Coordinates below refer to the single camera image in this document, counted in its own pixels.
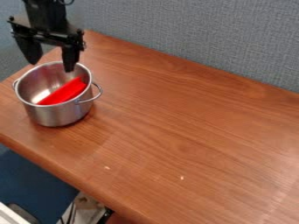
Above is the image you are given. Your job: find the white object at corner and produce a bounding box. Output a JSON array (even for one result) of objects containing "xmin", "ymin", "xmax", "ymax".
[{"xmin": 0, "ymin": 202, "xmax": 24, "ymax": 224}]

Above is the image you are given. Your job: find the red rectangular block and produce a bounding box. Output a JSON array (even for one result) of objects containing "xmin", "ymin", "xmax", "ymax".
[{"xmin": 37, "ymin": 77, "xmax": 87, "ymax": 105}]

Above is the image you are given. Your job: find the stainless steel pot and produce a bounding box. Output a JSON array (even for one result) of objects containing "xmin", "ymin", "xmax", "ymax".
[{"xmin": 13, "ymin": 61, "xmax": 103, "ymax": 127}]

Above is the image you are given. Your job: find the metal table leg frame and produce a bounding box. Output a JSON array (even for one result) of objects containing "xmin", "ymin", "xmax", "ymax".
[{"xmin": 57, "ymin": 192, "xmax": 113, "ymax": 224}]

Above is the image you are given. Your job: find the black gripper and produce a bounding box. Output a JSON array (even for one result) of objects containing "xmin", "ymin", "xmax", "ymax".
[{"xmin": 8, "ymin": 0, "xmax": 85, "ymax": 73}]

